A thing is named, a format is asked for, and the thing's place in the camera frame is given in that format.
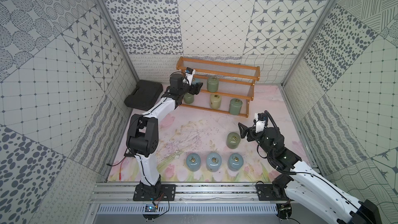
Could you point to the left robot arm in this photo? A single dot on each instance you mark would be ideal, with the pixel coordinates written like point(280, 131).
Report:
point(143, 132)

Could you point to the controller board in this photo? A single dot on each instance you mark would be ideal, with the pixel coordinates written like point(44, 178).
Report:
point(284, 211)
point(151, 212)

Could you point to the aluminium mounting rail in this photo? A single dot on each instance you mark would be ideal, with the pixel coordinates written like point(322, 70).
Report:
point(185, 193)

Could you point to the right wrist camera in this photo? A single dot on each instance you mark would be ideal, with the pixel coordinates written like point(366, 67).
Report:
point(259, 125)

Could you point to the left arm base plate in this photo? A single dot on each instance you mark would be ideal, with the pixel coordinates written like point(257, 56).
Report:
point(162, 192)

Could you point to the wooden three-tier shelf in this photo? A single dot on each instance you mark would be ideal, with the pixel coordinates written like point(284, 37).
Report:
point(235, 81)

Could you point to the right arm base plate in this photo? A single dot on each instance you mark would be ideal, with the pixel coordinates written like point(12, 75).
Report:
point(270, 192)

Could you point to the blue canister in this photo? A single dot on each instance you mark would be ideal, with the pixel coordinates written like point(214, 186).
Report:
point(193, 162)
point(213, 162)
point(195, 81)
point(235, 162)

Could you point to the left controller board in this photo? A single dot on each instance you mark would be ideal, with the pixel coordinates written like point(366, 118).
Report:
point(151, 212)

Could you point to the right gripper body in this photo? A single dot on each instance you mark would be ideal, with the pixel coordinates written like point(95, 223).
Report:
point(259, 138)

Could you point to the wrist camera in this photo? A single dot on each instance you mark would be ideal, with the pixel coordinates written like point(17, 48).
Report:
point(259, 125)
point(189, 73)

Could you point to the green canister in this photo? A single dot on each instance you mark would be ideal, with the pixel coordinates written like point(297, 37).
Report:
point(212, 84)
point(233, 140)
point(235, 106)
point(188, 98)

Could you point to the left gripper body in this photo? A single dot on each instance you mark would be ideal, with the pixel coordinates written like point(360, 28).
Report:
point(193, 87)

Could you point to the black plastic tool case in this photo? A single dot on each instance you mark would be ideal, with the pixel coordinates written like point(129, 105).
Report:
point(144, 96)

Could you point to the yellow-green canister bottom centre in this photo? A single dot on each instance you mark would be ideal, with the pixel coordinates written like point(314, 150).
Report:
point(215, 101)

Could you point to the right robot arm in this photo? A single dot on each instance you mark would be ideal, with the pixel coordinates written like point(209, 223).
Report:
point(297, 181)

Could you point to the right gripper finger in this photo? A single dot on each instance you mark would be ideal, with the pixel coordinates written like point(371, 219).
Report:
point(243, 130)
point(265, 116)

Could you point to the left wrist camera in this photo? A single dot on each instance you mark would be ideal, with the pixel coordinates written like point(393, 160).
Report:
point(189, 73)

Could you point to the right controller board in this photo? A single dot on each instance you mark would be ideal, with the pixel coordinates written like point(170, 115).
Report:
point(284, 211)

